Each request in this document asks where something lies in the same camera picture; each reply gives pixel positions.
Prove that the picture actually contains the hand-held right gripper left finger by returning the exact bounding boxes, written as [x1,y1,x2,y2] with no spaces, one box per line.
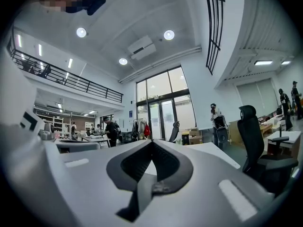
[44,140,157,227]

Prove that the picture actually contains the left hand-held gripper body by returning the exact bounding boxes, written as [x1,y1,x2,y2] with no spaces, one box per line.
[37,122,57,141]

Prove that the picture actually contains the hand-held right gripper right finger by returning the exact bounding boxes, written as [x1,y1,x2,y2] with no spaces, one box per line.
[138,140,282,227]

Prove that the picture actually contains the white storage shelves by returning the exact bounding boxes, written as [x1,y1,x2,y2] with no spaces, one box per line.
[34,109,64,137]

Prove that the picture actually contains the white desk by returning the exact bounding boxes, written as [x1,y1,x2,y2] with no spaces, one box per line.
[186,142,241,170]

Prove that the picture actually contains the cardboard boxes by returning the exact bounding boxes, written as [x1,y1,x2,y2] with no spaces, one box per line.
[181,127,204,146]

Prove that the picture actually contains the large black office chair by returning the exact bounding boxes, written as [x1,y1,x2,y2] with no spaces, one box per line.
[237,105,299,195]

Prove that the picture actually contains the black balcony railing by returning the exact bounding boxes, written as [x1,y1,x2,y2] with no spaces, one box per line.
[6,27,124,104]

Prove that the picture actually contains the small black office chair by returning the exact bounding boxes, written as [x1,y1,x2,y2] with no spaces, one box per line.
[168,121,180,143]

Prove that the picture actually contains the clothes rack with red bag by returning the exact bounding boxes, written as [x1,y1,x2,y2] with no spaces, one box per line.
[131,117,152,141]

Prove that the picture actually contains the white side table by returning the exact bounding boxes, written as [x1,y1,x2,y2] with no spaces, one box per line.
[267,130,303,159]

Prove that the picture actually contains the glass entrance door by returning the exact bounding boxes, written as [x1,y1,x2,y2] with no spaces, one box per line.
[135,65,197,142]

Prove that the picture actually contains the white roller blinds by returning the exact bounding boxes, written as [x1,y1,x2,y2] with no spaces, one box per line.
[236,78,279,118]

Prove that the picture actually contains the white ceiling air conditioner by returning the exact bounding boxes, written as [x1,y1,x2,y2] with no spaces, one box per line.
[127,35,157,61]

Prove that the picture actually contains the black window grid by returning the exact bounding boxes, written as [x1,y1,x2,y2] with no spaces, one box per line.
[203,0,226,76]

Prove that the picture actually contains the black head-worn camera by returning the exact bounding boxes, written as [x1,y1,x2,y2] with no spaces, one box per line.
[86,0,107,16]

